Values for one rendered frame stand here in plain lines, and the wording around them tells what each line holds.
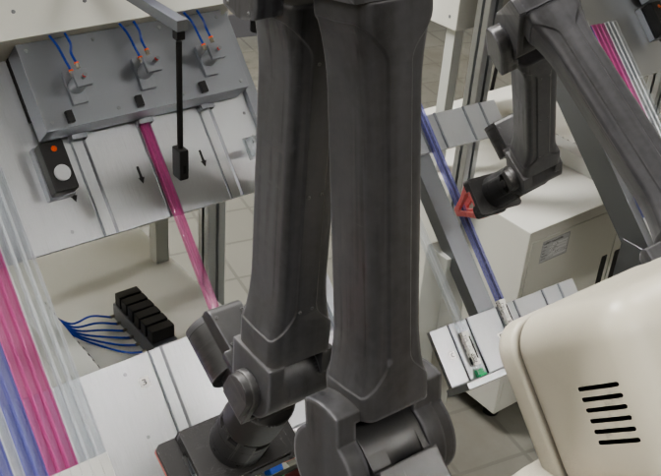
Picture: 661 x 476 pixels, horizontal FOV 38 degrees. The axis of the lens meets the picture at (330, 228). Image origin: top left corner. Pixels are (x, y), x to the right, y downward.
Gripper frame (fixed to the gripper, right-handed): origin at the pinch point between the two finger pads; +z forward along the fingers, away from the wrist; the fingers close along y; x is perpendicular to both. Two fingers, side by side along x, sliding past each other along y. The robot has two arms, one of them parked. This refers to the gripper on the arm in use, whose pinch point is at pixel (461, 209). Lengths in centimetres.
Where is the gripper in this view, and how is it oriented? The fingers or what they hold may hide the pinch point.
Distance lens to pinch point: 174.7
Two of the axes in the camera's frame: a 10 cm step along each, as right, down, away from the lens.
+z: -5.1, 3.3, 7.9
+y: -7.8, 2.1, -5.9
